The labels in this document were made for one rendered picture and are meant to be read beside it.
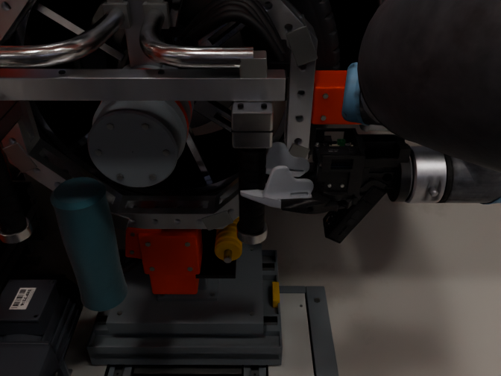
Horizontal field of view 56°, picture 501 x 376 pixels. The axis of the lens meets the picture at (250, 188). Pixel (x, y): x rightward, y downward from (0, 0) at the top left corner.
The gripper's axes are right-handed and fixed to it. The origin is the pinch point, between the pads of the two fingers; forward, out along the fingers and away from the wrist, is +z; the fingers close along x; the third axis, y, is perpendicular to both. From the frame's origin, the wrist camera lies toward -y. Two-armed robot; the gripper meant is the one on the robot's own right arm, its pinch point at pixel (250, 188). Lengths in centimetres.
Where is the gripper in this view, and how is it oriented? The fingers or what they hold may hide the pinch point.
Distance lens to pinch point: 63.8
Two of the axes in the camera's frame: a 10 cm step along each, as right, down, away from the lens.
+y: 0.0, -8.1, -5.8
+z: -10.0, 0.0, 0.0
